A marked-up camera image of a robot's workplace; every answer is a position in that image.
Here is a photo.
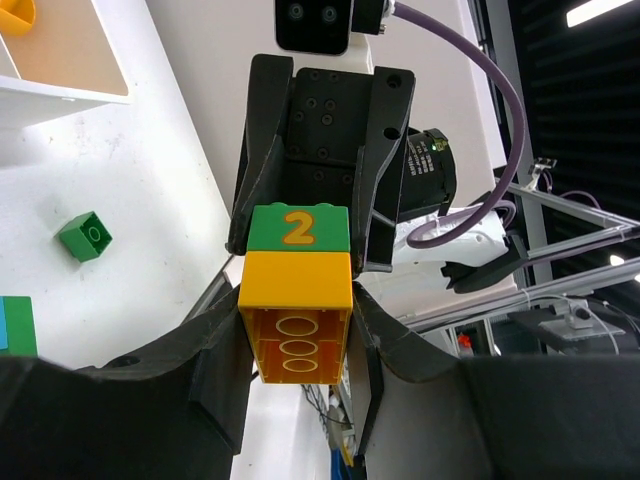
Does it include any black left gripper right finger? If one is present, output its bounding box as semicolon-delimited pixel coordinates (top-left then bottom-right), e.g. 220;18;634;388
348;285;639;479

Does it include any green blue yellow lego stack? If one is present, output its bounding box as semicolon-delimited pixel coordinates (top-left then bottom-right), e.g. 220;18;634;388
1;296;38;357

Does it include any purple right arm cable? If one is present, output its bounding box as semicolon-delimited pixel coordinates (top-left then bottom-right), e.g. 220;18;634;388
394;0;529;249

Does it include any long yellow lego brick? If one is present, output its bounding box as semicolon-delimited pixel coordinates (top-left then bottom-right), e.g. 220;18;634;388
238;251;353;385

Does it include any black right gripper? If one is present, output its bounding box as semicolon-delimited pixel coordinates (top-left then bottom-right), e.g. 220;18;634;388
227;54;415;275

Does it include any green number two lego brick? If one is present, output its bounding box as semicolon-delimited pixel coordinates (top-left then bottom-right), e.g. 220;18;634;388
247;202;350;253

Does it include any yellow rounded lego brick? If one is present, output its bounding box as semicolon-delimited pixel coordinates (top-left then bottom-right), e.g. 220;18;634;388
0;0;36;36

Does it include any small green lego cube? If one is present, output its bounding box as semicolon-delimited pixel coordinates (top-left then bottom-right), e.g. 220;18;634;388
57;211;112;263

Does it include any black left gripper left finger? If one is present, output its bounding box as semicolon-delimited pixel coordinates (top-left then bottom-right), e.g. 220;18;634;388
1;291;253;479

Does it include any white three-compartment tray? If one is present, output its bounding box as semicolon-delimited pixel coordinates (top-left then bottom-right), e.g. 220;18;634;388
1;1;129;103

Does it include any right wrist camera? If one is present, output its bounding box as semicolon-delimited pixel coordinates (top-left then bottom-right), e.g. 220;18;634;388
273;0;394;56

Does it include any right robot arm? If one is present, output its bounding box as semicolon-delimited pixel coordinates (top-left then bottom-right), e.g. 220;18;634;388
228;54;458;307

